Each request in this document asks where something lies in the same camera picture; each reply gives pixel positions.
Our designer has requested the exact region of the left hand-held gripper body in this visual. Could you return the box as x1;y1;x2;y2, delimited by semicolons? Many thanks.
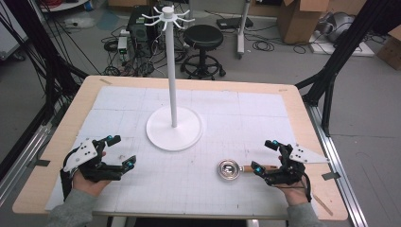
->
61;137;127;183

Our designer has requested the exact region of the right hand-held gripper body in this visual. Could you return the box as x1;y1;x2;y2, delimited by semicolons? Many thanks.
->
264;143;331;187

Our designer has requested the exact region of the metal strainer with wooden handle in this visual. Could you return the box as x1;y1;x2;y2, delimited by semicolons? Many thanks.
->
217;159;280;182

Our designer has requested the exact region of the person's right hand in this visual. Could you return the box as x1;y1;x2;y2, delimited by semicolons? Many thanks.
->
276;179;312;208

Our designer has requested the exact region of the person's left hand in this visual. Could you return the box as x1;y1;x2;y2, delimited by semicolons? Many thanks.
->
72;171;110;199

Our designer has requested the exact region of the white hook stand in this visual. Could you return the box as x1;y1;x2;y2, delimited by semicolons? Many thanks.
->
140;5;204;152

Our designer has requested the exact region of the wooden table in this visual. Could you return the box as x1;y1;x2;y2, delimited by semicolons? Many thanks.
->
12;75;349;221

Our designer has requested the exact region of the white grid mat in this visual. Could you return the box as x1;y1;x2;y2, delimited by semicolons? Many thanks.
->
44;85;316;213

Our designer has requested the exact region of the grey power unit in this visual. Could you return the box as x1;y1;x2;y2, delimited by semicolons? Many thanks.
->
116;36;129;55

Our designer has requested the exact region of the black computer tower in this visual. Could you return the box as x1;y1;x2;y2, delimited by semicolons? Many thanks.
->
126;5;166;59

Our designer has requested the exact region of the white wheeled stand pole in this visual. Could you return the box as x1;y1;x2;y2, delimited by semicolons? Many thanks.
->
235;0;252;60

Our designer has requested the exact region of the large open cardboard box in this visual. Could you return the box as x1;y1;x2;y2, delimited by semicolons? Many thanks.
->
277;0;331;45

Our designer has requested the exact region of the black flat device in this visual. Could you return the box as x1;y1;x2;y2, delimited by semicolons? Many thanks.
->
216;16;254;30

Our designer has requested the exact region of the black round stool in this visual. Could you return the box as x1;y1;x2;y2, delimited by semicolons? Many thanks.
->
180;24;227;80

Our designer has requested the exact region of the white flat board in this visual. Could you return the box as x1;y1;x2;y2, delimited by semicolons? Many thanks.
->
308;30;375;58

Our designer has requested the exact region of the silver grey machine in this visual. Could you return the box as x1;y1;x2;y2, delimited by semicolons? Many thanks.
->
319;11;356;44

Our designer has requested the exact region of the small cardboard box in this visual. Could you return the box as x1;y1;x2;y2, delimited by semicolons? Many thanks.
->
375;25;401;71

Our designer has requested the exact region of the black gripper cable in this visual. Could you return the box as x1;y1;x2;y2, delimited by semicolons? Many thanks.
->
297;171;313;203

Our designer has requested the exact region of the black gripper strap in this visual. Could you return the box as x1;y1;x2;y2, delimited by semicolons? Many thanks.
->
60;150;77;201

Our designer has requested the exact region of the aluminium rail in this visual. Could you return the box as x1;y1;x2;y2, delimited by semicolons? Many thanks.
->
305;103;369;227
0;124;53;206

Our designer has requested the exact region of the coiled black cable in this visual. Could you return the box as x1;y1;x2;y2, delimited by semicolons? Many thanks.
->
252;40;275;53

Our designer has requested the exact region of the black metal frame with cables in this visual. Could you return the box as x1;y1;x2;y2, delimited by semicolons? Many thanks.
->
0;0;90;118

